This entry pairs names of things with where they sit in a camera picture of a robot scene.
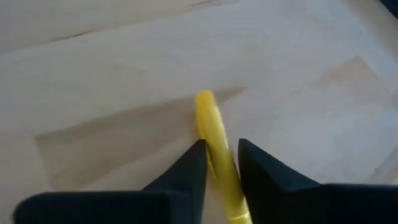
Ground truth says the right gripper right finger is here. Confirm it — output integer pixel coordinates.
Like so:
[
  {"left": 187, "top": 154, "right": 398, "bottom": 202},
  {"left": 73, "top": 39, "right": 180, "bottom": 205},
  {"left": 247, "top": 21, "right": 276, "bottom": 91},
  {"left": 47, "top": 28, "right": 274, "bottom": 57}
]
[{"left": 238, "top": 138, "right": 398, "bottom": 224}]

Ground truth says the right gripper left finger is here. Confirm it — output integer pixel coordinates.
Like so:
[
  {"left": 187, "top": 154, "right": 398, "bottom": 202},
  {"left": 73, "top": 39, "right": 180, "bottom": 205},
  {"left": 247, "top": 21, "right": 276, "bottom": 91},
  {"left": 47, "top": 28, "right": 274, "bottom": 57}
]
[{"left": 12, "top": 138, "right": 209, "bottom": 224}]

